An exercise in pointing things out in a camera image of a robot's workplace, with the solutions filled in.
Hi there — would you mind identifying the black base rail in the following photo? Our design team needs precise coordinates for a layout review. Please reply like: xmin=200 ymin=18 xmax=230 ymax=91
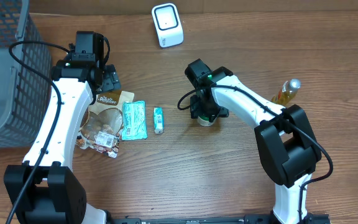
xmin=104 ymin=213 xmax=331 ymax=224

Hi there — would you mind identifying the grey plastic mesh basket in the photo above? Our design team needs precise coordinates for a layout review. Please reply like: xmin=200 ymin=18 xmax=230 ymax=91
xmin=0 ymin=1 xmax=52 ymax=147

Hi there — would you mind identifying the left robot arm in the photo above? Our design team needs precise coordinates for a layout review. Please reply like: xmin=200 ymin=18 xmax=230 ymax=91
xmin=4 ymin=31 xmax=121 ymax=223

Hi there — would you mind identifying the white barcode scanner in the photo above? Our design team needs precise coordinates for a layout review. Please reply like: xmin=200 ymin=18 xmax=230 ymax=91
xmin=151 ymin=3 xmax=184 ymax=48

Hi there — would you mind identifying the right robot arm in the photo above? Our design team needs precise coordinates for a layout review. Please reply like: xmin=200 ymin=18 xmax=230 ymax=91
xmin=185 ymin=59 xmax=329 ymax=223

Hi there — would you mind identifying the brown snack packet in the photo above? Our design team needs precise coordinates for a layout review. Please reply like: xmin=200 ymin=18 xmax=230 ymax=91
xmin=75 ymin=90 xmax=134 ymax=158

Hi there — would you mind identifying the small teal white packet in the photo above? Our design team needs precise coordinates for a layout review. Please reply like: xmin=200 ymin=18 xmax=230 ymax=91
xmin=154 ymin=107 xmax=164 ymax=134

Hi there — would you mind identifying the green lid white jar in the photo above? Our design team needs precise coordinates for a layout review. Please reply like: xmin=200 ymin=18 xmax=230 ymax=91
xmin=197 ymin=116 xmax=214 ymax=127

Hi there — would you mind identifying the teal white snack packet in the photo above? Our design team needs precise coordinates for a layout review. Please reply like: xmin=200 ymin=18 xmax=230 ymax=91
xmin=122 ymin=101 xmax=147 ymax=141

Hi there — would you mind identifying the yellow liquid bottle silver cap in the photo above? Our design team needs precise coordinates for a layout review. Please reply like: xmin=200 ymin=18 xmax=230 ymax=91
xmin=271 ymin=78 xmax=301 ymax=106

